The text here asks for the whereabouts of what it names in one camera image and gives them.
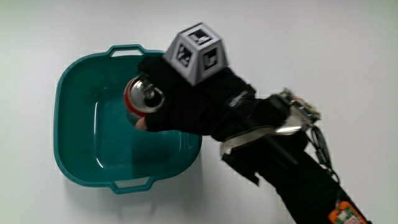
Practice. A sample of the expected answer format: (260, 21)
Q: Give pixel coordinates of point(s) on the person's right forearm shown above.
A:
(298, 174)

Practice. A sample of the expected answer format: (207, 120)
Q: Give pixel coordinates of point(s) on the green circuit board module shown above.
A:
(303, 107)

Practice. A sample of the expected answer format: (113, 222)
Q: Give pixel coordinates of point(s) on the person's right hand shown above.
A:
(199, 105)

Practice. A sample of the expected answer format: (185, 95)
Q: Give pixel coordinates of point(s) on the orange circuit board module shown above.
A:
(345, 215)

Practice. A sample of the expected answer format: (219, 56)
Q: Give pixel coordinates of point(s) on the teal plastic basin plate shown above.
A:
(99, 146)

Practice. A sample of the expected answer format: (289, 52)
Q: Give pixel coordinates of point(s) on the red cola can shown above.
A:
(143, 96)

